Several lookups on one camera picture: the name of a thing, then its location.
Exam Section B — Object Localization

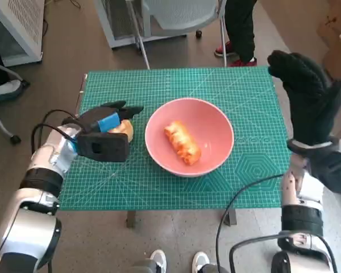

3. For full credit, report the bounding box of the green cutting mat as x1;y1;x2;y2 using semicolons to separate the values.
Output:
59;65;292;212

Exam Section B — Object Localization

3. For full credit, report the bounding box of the white perforated cabinet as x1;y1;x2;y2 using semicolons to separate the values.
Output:
0;0;45;68
93;0;188;49

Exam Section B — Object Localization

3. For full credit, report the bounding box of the white shoe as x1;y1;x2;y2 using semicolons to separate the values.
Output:
192;251;210;273
150;249;168;273

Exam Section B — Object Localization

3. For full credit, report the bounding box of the grey office chair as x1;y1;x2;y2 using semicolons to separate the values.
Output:
0;59;31;144

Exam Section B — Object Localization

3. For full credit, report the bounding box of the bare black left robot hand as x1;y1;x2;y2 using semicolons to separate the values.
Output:
61;100;144;134

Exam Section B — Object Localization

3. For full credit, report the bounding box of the black cable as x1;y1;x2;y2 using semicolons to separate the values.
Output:
215;173;285;273
47;109;80;126
229;230;338;273
31;123;77;156

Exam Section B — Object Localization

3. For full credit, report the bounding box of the brown cardboard box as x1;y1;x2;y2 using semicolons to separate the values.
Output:
317;0;341;111

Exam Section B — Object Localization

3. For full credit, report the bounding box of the round toy bread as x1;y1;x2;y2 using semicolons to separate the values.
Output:
109;118;134;143

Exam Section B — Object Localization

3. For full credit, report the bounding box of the pink bowl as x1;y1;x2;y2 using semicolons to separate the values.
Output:
144;98;235;177

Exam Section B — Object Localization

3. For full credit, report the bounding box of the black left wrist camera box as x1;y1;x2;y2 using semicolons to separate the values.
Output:
76;132;130;163

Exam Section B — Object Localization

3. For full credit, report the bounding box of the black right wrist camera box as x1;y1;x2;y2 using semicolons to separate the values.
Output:
305;144;341;197

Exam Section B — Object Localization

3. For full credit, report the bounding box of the grey mesh chair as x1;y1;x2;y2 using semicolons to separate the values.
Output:
124;0;228;71

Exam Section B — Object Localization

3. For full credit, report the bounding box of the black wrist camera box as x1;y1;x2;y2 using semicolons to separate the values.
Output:
76;132;130;163
305;144;341;197

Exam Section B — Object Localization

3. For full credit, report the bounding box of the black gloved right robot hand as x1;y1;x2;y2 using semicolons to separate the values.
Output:
267;49;341;146

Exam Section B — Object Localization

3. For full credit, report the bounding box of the long twisted toy bread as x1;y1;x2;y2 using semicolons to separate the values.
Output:
163;121;202;166

